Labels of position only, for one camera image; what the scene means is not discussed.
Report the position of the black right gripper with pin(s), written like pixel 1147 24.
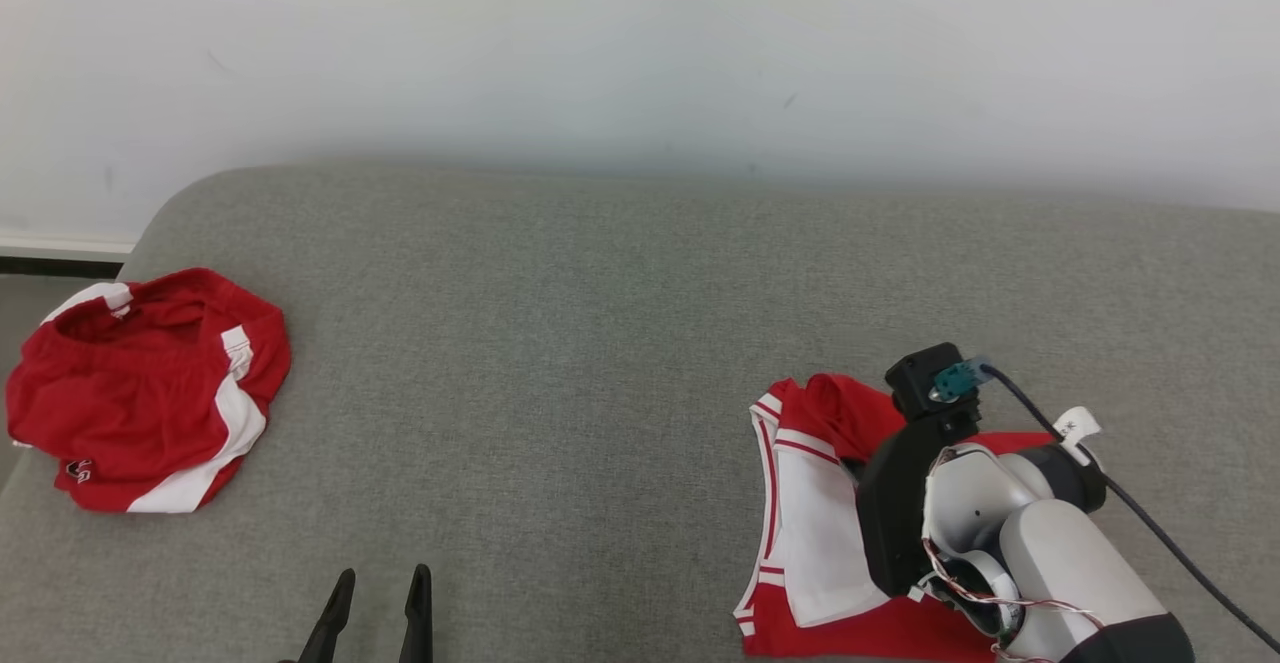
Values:
pixel 890 513

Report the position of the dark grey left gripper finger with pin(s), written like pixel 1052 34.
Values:
pixel 418 618
pixel 330 623

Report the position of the red and white jersey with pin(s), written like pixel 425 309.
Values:
pixel 815 523

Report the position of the white and grey right arm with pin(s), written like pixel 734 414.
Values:
pixel 1060 563

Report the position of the red and white shorts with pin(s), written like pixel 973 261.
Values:
pixel 130 413

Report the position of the wall baseboard strip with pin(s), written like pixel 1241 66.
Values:
pixel 55 253

